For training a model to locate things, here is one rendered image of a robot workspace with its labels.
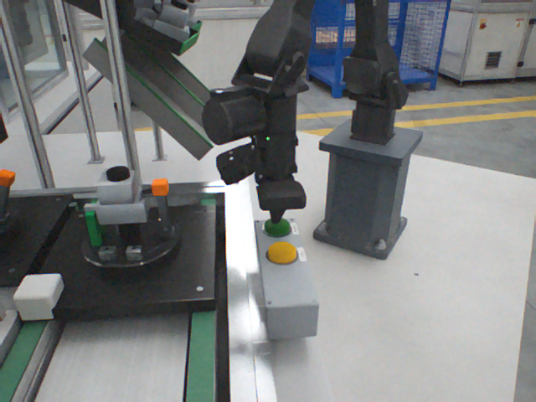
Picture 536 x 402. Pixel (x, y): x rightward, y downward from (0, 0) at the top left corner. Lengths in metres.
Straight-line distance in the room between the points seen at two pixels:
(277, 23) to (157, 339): 0.42
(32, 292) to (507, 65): 5.88
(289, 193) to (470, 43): 5.21
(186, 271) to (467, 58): 5.31
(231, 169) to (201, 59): 4.09
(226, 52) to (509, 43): 3.28
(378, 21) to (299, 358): 0.50
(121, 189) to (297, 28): 0.30
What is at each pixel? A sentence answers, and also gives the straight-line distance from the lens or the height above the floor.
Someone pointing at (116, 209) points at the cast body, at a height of 1.05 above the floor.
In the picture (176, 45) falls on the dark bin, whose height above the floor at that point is 1.20.
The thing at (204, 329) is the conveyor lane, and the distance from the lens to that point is 0.56.
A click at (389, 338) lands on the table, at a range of 0.69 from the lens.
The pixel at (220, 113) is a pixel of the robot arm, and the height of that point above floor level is 1.17.
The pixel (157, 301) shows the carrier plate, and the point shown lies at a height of 0.97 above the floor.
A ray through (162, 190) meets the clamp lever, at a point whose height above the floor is 1.07.
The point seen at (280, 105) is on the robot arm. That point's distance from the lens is 0.59.
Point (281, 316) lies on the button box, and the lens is 0.58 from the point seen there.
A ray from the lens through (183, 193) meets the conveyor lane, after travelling 0.82.
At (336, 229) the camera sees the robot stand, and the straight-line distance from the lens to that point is 0.84.
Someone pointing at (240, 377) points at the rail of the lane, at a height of 0.96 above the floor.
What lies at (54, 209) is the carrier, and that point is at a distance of 0.82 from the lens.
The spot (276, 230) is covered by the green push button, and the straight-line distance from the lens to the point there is 0.68.
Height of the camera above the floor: 1.34
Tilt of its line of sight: 30 degrees down
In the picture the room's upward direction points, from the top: straight up
